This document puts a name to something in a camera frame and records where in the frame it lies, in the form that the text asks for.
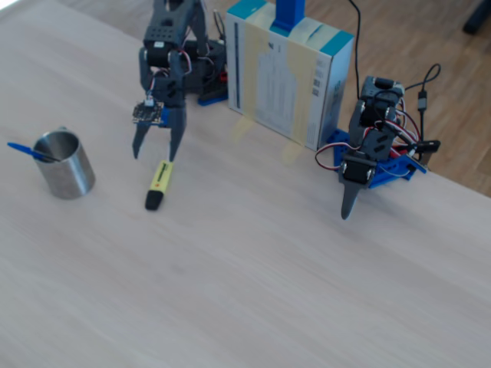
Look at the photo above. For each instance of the black furniture foot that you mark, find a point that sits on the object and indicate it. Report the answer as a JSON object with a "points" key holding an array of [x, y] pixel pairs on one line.
{"points": [[479, 19]]}

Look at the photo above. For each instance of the blue capped ballpoint pen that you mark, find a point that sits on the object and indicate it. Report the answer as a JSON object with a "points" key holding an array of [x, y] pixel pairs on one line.
{"points": [[19, 148]]}

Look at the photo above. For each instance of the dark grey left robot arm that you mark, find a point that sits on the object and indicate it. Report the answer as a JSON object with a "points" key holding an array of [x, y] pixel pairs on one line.
{"points": [[377, 99]]}

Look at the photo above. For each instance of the wrist camera board blue mount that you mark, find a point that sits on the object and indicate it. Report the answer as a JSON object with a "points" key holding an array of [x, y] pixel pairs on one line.
{"points": [[145, 113]]}

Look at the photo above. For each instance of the yellow highlighter black cap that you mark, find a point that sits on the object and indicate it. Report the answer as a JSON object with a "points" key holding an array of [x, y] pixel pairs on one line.
{"points": [[159, 180]]}

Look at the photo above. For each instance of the blue right arm base plate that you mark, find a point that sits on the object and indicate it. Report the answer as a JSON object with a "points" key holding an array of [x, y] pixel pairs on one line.
{"points": [[211, 100]]}

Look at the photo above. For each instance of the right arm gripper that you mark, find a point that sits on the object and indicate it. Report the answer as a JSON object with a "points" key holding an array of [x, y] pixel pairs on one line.
{"points": [[176, 119]]}

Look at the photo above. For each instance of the blue camera stand post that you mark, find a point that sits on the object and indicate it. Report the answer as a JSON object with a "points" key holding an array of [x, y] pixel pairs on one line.
{"points": [[287, 11]]}

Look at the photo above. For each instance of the white teal cardboard box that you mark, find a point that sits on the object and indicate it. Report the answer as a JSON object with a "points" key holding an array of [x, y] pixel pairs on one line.
{"points": [[335, 69]]}

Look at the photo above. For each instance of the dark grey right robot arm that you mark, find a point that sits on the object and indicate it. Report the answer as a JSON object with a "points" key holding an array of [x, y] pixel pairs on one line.
{"points": [[169, 23]]}

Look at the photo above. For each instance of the silver metal cup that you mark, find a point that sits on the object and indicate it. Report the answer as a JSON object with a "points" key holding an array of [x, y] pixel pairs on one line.
{"points": [[69, 172]]}

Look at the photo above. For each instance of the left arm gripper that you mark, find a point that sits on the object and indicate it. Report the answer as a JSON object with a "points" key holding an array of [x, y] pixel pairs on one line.
{"points": [[356, 171]]}

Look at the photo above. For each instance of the yellow masking tape strip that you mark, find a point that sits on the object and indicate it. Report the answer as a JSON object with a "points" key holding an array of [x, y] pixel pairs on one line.
{"points": [[303, 96], [251, 69]]}

